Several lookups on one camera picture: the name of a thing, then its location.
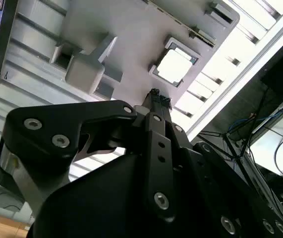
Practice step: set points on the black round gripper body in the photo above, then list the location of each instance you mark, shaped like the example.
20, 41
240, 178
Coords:
101, 203

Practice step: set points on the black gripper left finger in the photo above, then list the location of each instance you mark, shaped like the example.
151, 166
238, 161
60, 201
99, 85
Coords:
57, 119

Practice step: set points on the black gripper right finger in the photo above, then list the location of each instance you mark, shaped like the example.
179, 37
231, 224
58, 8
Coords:
181, 138

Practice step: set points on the silver square CPU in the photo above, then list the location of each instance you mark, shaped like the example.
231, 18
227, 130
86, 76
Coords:
174, 65

